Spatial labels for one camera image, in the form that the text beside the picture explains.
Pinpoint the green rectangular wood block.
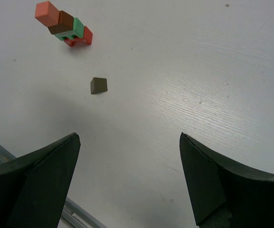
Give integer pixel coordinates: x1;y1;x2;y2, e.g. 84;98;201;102
55;17;84;41

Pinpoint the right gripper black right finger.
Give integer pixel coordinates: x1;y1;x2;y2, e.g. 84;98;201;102
179;133;274;228

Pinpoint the olive roof wood block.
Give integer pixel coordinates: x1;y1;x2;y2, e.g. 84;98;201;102
90;77;108;95

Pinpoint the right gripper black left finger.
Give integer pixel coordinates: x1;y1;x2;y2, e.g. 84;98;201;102
0;133;80;228

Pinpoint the salmon cube wood block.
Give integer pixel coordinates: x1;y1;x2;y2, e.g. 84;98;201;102
35;1;59;27

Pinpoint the aluminium table edge rail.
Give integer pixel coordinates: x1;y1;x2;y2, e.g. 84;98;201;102
0;145;107;228

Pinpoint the brown wood block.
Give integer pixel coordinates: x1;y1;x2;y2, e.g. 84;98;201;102
48;10;74;35

